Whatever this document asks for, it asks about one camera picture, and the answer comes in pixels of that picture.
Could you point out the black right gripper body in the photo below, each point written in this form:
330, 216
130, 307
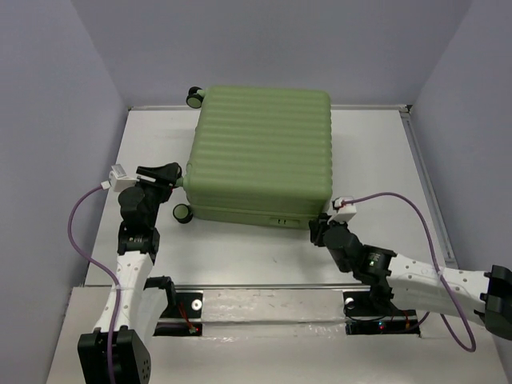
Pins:
322, 226

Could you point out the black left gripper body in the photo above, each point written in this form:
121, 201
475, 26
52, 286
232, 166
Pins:
158, 191

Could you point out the green hardshell suitcase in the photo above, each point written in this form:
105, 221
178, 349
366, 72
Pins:
260, 156

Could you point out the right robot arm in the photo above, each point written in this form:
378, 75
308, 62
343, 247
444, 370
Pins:
397, 282

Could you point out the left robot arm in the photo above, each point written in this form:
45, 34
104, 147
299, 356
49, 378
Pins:
116, 350

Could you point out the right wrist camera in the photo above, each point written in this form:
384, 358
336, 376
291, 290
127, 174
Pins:
343, 211

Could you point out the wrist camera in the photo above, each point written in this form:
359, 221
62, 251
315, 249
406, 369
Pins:
118, 180
343, 211

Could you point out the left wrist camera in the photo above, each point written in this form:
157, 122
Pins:
118, 180

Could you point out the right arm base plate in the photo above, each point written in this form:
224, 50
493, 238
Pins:
363, 318

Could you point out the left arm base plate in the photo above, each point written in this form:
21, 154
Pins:
184, 319

